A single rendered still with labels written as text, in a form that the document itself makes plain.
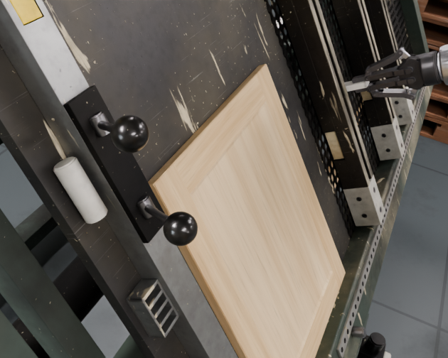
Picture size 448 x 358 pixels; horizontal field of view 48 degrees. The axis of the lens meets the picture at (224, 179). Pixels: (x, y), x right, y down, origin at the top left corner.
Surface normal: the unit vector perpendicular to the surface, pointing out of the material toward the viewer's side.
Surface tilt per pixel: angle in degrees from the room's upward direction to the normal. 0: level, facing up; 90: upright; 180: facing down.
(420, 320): 0
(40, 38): 57
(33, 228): 0
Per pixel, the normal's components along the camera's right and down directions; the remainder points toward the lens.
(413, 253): 0.12, -0.75
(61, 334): 0.82, -0.11
